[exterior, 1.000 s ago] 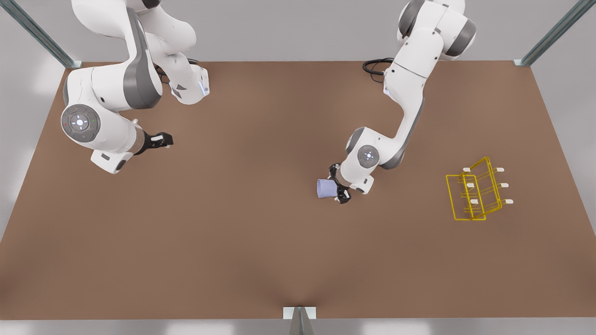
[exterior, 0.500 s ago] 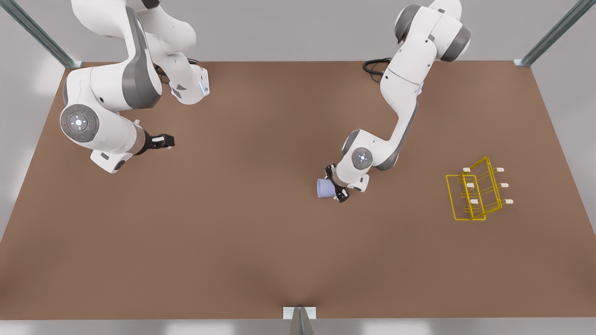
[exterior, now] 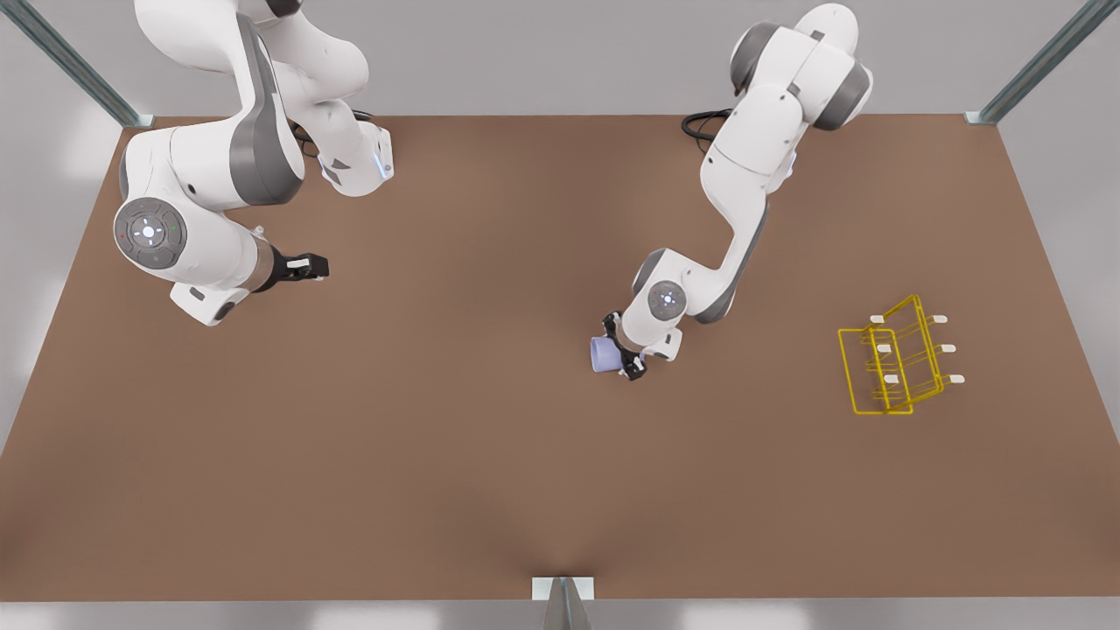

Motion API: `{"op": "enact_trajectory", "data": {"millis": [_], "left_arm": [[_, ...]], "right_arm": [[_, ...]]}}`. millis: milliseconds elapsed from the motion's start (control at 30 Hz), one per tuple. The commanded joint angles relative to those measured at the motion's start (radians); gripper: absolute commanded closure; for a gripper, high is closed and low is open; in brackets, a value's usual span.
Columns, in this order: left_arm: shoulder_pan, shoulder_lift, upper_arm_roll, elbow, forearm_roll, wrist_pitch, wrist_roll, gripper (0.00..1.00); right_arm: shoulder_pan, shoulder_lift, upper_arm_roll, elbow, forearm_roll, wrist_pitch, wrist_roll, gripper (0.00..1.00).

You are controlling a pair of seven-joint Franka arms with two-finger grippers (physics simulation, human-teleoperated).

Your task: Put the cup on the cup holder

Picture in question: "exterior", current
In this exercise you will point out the lavender cup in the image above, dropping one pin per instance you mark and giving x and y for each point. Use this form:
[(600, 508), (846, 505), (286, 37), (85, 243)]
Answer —
[(603, 355)]

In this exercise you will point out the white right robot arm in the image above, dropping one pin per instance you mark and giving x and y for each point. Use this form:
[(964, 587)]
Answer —
[(201, 166)]

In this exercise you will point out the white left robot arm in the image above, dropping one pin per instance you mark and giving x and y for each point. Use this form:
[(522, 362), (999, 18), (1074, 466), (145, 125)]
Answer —
[(752, 140)]

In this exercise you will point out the silver frame post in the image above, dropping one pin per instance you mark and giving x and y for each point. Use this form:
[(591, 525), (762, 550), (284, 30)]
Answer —
[(563, 599), (70, 61), (1041, 61)]

